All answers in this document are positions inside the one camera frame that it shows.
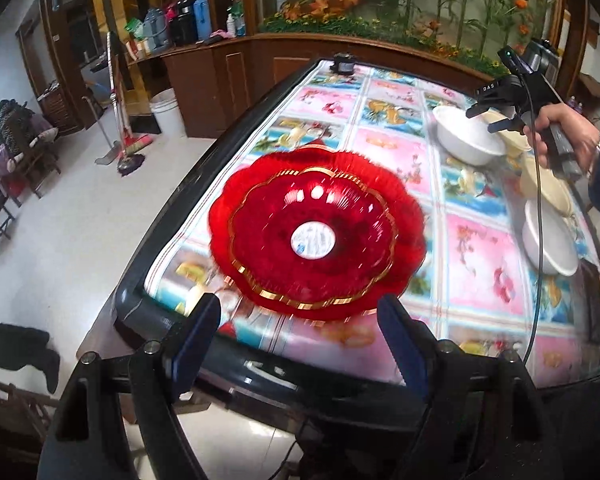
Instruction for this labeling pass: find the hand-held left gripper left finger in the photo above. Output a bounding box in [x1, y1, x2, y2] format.
[37, 292, 223, 480]

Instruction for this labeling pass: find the artificial flower display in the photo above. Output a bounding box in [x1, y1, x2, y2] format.
[257, 0, 566, 76]

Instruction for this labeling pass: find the black phone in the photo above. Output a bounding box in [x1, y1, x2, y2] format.
[580, 260, 600, 347]

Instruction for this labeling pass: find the person's right hand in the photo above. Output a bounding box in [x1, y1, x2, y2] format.
[522, 104, 600, 177]

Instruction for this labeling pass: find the wooden wall shelf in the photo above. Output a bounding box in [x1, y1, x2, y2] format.
[577, 72, 600, 102]

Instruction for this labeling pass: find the purple mop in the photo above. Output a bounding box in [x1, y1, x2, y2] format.
[115, 152, 146, 177]

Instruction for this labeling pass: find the red gold-trimmed plate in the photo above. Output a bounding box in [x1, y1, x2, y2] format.
[208, 146, 428, 322]

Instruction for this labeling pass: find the leopard print cloth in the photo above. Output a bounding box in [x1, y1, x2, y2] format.
[0, 100, 37, 161]

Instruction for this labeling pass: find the red broom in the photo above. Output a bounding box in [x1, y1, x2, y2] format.
[109, 32, 154, 155]

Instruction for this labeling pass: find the person's dark trouser leg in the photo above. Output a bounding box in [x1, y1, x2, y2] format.
[0, 312, 61, 394]

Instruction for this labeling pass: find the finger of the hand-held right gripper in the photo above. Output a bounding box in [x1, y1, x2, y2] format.
[487, 115, 526, 135]
[466, 94, 521, 119]

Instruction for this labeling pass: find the white bucket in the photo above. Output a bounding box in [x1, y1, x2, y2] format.
[149, 89, 186, 136]

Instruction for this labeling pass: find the grey dustpan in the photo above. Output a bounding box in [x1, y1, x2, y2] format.
[82, 95, 122, 167]

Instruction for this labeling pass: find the black thermos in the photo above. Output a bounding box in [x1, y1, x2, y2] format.
[169, 0, 198, 46]

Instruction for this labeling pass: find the thick black cable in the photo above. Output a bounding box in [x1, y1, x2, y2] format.
[567, 175, 600, 321]

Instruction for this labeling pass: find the beige ribbed bowl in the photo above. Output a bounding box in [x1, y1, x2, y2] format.
[519, 152, 578, 218]
[480, 109, 533, 158]

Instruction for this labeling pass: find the wooden chair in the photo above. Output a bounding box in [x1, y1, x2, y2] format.
[0, 135, 61, 257]

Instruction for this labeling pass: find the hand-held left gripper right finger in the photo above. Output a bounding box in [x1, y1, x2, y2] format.
[377, 294, 563, 480]

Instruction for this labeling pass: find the white bowl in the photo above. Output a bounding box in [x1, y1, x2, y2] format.
[432, 105, 508, 167]
[522, 199, 579, 277]

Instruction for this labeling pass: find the fruit-print plastic tablecloth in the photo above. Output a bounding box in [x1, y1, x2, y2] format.
[142, 60, 600, 391]

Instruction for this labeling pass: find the blue water jug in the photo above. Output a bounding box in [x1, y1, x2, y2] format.
[142, 7, 171, 53]

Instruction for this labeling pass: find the blue thermos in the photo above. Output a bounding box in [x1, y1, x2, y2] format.
[194, 0, 212, 41]

